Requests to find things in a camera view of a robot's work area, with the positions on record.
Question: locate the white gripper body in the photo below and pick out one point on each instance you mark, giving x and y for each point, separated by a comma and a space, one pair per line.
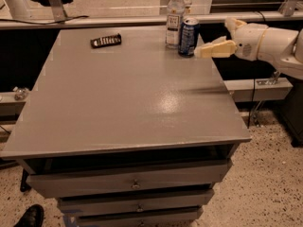
249, 41

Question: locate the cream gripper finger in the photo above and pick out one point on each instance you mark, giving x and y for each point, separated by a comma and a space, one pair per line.
219, 48
232, 24

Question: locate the blue pepsi can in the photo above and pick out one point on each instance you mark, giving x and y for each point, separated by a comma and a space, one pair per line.
188, 36

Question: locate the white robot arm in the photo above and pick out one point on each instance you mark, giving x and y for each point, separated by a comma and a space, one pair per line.
282, 48

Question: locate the clear plastic water bottle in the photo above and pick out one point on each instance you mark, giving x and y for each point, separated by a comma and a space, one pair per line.
175, 13

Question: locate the black snack bar wrapper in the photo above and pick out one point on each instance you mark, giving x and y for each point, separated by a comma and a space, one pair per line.
106, 41

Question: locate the grey top drawer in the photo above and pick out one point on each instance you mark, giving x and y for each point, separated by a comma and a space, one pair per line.
127, 179

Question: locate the grey drawer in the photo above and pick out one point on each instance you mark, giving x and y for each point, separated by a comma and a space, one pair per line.
141, 219
134, 202
127, 179

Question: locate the grey bottom drawer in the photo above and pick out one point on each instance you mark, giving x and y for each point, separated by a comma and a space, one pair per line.
141, 219

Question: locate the small crumpled clear object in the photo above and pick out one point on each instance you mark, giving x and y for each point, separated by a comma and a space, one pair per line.
20, 93

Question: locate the white pipe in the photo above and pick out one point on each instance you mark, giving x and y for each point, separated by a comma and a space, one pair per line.
18, 9

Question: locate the grey middle drawer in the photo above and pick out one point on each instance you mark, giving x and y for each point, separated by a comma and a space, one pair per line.
134, 202

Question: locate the black shoe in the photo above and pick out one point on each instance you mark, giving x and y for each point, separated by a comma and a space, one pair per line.
33, 217

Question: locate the grey metal rail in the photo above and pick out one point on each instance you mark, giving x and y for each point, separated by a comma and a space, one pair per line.
212, 18

